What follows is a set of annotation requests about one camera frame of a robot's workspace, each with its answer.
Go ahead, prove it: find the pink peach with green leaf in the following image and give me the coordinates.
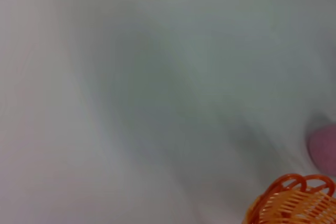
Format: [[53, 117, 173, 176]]
[[308, 125, 336, 177]]

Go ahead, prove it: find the orange plastic woven basket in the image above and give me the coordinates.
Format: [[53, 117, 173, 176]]
[[245, 173, 336, 224]]

